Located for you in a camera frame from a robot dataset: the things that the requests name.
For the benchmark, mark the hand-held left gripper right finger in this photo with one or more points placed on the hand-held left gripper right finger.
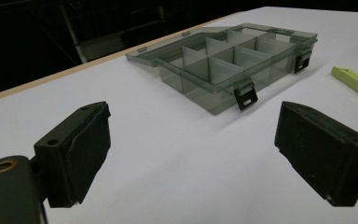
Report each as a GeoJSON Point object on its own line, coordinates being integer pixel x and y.
{"type": "Point", "coordinates": [323, 149]}

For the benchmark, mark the light green plastic clip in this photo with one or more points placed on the light green plastic clip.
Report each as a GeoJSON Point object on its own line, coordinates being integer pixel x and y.
{"type": "Point", "coordinates": [354, 81]}

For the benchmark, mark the clear grey compartment organizer box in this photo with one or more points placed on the clear grey compartment organizer box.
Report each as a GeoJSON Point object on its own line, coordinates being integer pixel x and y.
{"type": "Point", "coordinates": [227, 60]}

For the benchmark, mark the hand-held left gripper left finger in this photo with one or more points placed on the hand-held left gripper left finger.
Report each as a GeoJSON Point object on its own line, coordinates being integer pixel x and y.
{"type": "Point", "coordinates": [74, 155]}

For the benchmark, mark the metal stand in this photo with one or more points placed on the metal stand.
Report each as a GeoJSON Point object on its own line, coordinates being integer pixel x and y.
{"type": "Point", "coordinates": [74, 34]}

